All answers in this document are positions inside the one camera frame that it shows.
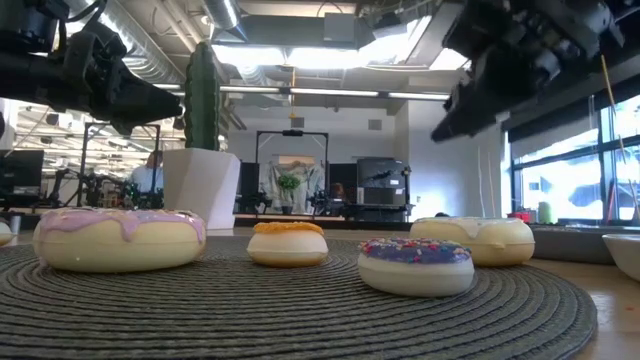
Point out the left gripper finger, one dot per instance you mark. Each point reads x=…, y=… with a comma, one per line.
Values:
x=145, y=102

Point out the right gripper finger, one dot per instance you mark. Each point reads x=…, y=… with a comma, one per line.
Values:
x=475, y=105

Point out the large white-iced donut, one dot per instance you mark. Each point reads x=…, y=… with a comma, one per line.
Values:
x=480, y=242

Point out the large pink-iced donut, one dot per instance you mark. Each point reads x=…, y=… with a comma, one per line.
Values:
x=120, y=245

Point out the small purple sprinkled donut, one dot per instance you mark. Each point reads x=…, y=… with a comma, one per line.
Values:
x=415, y=272

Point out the small orange-iced donut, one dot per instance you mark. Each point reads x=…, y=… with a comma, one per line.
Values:
x=287, y=247

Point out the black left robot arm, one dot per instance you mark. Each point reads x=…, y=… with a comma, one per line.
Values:
x=30, y=80

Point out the green cactus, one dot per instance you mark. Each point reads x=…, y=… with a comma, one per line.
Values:
x=201, y=95

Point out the person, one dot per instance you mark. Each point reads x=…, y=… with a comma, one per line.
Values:
x=147, y=177

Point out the white angular plant pot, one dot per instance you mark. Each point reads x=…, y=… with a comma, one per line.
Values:
x=200, y=187

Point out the small red object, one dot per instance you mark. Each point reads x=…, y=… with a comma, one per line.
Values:
x=520, y=216

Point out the black box machine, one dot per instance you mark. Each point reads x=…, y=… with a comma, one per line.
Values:
x=380, y=180

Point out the large window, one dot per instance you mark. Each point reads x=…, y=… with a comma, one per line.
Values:
x=570, y=185

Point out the small green object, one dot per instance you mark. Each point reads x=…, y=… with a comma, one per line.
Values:
x=545, y=213

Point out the black computer monitor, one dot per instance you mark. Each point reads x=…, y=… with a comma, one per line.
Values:
x=20, y=172

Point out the thin pale rod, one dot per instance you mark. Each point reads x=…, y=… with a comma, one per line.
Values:
x=617, y=130

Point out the long ceiling light strip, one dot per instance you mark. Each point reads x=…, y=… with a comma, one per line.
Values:
x=330, y=92

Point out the small green potted plant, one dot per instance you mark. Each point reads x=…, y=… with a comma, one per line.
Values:
x=288, y=184

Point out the grey round plate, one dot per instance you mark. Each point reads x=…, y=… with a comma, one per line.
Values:
x=625, y=255

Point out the round grey woven placemat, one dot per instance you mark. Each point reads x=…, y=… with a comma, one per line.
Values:
x=250, y=310

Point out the black metal stand frame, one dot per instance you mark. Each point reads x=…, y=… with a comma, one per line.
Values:
x=120, y=126

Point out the silver ventilation duct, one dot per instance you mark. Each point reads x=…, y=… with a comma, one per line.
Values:
x=145, y=50

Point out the black robot station frame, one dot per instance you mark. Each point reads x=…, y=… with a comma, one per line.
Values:
x=292, y=133

